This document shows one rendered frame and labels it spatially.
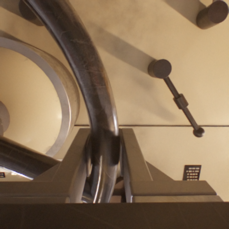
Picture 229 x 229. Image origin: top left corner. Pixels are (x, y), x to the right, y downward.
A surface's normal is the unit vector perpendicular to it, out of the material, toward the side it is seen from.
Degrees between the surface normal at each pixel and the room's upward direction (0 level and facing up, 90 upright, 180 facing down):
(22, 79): 110
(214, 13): 90
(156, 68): 90
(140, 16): 90
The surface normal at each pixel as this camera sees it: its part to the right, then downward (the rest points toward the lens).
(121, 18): 0.03, 0.26
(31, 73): 0.38, -0.11
